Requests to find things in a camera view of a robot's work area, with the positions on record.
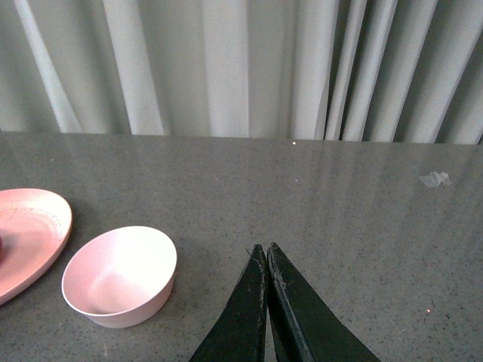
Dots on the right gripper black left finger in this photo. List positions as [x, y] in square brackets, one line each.
[239, 333]

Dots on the pink bowl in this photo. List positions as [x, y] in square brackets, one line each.
[121, 278]

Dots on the clear tape scrap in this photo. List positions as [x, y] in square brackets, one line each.
[435, 179]

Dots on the white curtain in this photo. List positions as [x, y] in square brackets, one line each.
[382, 71]

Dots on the pink plate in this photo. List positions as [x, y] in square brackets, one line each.
[35, 225]

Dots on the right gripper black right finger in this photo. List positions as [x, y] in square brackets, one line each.
[303, 326]

